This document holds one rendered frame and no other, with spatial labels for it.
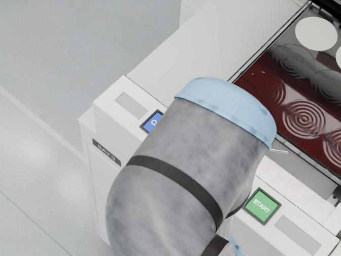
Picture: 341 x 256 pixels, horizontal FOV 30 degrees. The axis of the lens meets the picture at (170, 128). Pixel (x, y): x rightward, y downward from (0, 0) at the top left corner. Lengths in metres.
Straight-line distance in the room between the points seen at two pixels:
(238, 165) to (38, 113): 1.85
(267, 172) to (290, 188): 0.06
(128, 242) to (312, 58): 0.98
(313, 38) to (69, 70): 1.25
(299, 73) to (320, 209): 0.32
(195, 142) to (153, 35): 2.02
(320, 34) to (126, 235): 1.04
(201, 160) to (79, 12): 2.13
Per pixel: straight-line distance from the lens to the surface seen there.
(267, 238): 1.21
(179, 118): 0.65
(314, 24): 1.57
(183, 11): 2.06
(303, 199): 1.34
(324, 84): 1.47
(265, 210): 1.22
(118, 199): 0.62
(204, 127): 0.63
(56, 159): 2.35
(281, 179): 1.35
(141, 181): 0.61
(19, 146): 2.39
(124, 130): 1.29
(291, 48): 1.51
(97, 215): 1.93
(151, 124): 1.28
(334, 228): 1.31
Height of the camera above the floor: 2.08
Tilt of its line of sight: 60 degrees down
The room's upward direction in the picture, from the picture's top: 5 degrees clockwise
